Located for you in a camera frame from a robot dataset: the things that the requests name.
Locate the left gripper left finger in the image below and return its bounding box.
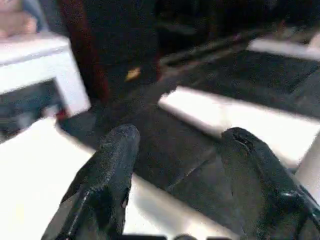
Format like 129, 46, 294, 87
42, 124, 141, 240

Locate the white glass-door cabinet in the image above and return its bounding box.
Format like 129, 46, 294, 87
0, 32, 92, 138

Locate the white plastic children's table top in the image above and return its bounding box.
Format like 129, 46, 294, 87
0, 117, 236, 240

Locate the black work mat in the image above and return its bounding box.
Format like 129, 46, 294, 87
50, 30, 320, 236

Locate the small beige tag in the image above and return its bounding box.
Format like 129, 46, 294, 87
125, 67, 142, 81

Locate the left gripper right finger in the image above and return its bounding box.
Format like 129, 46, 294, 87
220, 127, 320, 240

